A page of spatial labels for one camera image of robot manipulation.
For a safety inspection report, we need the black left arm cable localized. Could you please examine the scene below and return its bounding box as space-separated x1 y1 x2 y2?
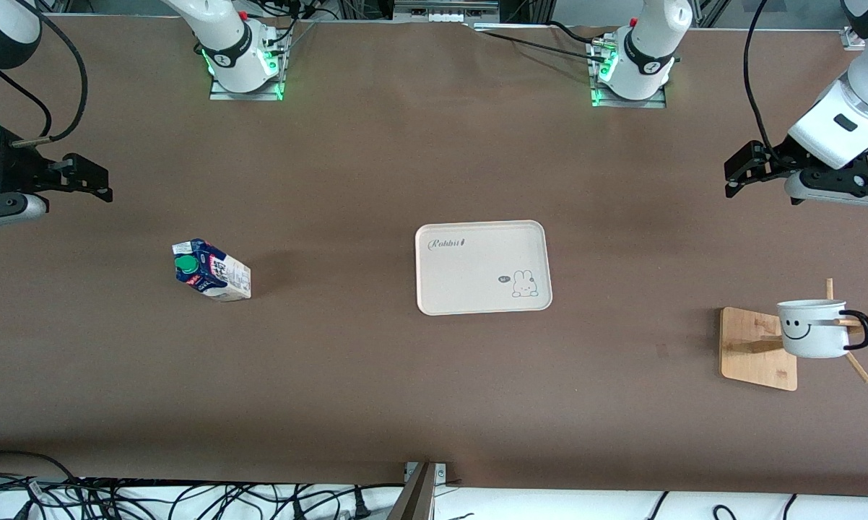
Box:
742 0 790 168

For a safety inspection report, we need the blue white milk carton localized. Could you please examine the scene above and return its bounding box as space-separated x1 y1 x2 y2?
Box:
172 238 253 302

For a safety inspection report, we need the cream rabbit print tray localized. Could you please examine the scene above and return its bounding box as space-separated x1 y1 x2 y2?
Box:
415 220 553 316

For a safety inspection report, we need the white smiley face mug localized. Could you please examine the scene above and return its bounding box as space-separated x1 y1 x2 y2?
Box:
777 299 868 360

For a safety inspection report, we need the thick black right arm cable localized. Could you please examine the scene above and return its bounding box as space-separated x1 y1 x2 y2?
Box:
11 0 90 148

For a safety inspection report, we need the small silver metal bracket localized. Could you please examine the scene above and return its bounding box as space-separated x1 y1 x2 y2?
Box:
404 462 450 484

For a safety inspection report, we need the black cable tangle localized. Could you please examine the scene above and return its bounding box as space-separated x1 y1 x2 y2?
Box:
0 451 406 520

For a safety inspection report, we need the wooden mug rack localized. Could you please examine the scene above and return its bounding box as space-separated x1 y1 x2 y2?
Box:
719 278 868 392

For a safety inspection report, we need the brown table cover sheet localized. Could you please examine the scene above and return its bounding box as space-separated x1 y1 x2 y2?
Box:
0 14 868 499

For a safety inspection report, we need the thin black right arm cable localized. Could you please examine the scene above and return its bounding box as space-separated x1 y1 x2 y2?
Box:
0 69 53 139

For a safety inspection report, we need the short black base cable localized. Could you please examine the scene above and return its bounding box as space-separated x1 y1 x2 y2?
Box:
547 20 617 46

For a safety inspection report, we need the grey power strip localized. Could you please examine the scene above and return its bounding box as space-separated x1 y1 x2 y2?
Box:
393 0 501 27

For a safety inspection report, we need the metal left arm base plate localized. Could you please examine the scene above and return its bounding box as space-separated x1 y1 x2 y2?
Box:
591 36 668 110

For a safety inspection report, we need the dark metal beam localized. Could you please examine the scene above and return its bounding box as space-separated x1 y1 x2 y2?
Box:
387 462 438 520

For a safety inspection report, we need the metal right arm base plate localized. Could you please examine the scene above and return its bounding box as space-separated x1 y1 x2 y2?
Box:
209 22 285 102

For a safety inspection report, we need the long black base cable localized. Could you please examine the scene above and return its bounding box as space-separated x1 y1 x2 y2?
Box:
486 30 614 64

